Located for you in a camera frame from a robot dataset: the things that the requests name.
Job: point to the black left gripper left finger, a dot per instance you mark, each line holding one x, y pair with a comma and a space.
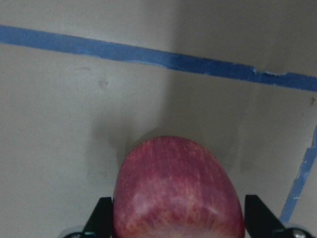
100, 222

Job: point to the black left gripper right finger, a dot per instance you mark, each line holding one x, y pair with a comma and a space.
260, 222

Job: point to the red yellow apple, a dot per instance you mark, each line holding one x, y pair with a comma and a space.
172, 187

